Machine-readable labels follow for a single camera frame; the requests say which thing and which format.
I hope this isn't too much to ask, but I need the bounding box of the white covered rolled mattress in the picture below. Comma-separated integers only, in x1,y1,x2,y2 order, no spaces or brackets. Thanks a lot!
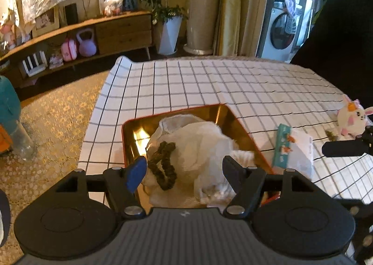
183,0,225,56

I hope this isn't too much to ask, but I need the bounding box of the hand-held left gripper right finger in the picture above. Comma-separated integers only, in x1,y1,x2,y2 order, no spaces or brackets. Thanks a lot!
223,156,317,219

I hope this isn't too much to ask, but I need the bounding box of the white tissue packet teal edge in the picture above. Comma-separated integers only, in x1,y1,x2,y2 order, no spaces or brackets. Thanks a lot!
272,124,315,182

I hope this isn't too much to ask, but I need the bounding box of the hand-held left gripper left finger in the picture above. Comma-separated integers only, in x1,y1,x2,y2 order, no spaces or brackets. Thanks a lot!
55,156,148,219

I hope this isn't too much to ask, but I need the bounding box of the white slotted rack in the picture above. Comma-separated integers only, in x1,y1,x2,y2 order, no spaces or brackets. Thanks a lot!
22,51,48,77

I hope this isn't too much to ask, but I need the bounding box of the wooden sideboard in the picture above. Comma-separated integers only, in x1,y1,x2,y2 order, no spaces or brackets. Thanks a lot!
0,10,154,91

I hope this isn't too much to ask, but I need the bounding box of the black draped cloth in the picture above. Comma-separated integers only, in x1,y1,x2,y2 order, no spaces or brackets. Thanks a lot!
291,0,373,109

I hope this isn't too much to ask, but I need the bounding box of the wooden picture frame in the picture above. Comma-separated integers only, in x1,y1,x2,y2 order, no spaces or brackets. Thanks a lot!
32,7,60,37

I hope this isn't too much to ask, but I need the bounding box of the yellow curtain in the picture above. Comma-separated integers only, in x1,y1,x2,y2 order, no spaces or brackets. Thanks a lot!
216,0,273,58

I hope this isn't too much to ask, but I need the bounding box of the potted plant white pot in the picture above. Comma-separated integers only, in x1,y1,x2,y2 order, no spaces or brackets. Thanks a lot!
128,0,187,55

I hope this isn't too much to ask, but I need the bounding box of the clear plastic bottle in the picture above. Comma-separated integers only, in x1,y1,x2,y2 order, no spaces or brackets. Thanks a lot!
12,119,37,161

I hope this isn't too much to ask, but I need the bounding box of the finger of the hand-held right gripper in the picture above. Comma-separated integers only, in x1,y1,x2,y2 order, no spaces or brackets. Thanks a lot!
341,198,373,265
322,125,373,158

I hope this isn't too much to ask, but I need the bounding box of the white soft cloth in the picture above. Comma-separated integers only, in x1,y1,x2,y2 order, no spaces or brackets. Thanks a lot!
149,183,204,209

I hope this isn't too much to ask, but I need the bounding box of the white mesh bag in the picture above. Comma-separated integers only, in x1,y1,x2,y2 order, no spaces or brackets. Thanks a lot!
145,115,235,196

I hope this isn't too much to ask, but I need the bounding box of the dark olive scrunchie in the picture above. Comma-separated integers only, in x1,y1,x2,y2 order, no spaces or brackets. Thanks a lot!
147,141,178,191

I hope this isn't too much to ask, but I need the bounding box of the teal object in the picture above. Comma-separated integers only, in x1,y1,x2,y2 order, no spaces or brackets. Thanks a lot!
0,75,21,155

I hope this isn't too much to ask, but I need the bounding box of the clear plastic bag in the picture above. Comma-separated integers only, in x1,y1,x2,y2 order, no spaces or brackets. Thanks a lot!
194,178,237,205

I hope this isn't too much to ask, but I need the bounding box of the small black frame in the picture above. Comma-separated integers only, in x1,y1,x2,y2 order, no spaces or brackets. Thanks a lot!
64,3,79,26

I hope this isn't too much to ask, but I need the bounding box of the white pink plush doll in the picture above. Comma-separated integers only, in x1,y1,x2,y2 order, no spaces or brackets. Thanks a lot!
103,0,124,17

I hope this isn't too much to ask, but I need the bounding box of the white pink bunny plush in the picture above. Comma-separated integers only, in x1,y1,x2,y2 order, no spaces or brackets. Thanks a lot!
337,95,373,138

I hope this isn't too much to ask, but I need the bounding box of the white washing machine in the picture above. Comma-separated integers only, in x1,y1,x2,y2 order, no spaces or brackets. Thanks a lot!
258,0,316,63

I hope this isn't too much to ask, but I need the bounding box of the red tin box gold inside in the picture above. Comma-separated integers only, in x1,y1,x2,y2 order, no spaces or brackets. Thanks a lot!
122,104,276,214

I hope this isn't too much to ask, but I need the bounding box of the purple kettlebell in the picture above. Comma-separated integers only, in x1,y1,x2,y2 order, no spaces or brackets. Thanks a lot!
76,29,97,57

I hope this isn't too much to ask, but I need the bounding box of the white black checked tablecloth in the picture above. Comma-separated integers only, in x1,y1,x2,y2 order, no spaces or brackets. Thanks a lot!
79,56,373,217

